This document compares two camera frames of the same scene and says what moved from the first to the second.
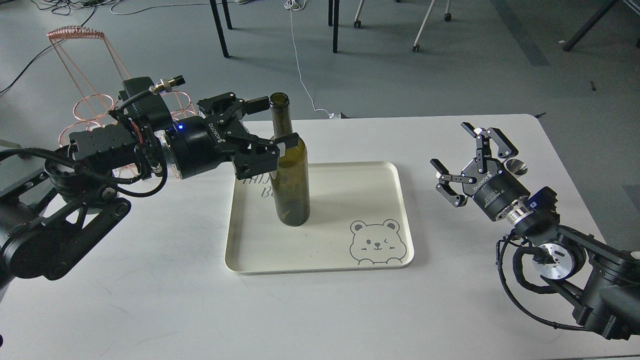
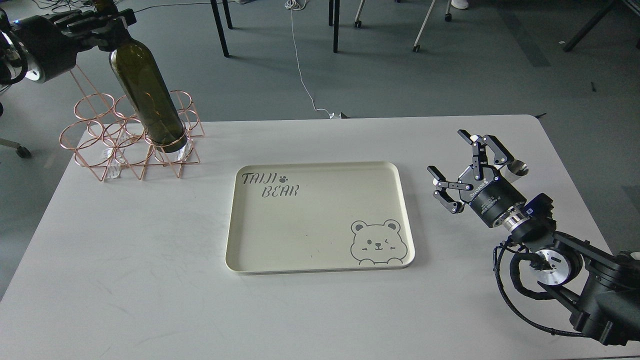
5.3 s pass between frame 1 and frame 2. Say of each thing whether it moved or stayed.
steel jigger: stayed
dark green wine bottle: moved
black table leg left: stayed
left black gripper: moved
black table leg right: stayed
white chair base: stayed
